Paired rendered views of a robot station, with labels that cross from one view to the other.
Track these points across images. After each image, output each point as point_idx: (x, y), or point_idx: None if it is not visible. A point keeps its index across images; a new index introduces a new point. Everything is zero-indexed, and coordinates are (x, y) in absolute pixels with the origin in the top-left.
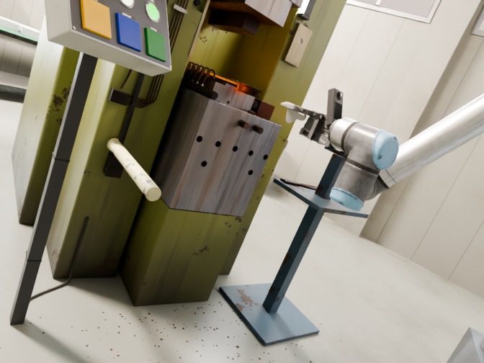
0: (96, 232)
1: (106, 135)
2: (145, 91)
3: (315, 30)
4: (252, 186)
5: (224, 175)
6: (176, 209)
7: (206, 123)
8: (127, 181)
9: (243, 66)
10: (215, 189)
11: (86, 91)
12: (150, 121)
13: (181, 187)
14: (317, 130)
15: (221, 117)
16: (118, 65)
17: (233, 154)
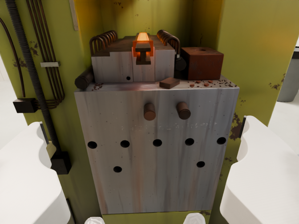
0: (82, 206)
1: None
2: (50, 90)
3: None
4: (211, 178)
5: (156, 175)
6: (111, 214)
7: (90, 124)
8: (83, 170)
9: (198, 3)
10: (152, 191)
11: None
12: (74, 116)
13: (102, 196)
14: None
15: (109, 110)
16: (9, 75)
17: (158, 150)
